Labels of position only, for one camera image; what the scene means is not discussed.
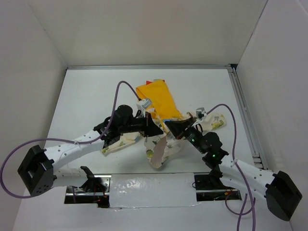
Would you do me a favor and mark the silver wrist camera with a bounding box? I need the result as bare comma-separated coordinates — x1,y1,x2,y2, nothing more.
196,107,207,119
136,98,152,115

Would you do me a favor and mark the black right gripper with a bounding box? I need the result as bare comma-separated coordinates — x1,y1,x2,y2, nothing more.
166,116,207,154

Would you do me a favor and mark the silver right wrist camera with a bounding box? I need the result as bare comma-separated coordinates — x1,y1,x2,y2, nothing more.
196,107,207,119

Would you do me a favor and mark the cream yellow dinosaur print jacket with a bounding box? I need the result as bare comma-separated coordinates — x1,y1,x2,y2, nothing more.
101,79,227,169

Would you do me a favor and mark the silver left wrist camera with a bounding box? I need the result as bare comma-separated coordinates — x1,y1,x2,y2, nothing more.
136,98,152,115

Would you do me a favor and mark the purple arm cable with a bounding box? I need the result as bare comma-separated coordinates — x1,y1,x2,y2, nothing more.
0,80,142,198
204,103,257,231

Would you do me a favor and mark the white taped base cover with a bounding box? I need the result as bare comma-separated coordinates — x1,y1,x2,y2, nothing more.
109,173,198,208

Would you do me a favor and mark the aluminium rail frame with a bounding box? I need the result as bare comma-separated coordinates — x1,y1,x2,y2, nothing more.
52,64,263,168

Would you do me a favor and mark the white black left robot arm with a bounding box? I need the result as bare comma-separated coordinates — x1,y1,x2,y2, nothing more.
17,102,163,197

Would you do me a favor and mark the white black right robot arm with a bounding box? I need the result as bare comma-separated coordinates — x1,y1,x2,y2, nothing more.
165,118,302,221

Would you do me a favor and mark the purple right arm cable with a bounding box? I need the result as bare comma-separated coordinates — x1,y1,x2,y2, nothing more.
204,103,257,231

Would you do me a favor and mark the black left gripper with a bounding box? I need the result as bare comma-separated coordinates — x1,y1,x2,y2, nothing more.
119,112,163,138

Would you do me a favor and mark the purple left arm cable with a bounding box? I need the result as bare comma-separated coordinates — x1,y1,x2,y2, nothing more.
0,80,142,198

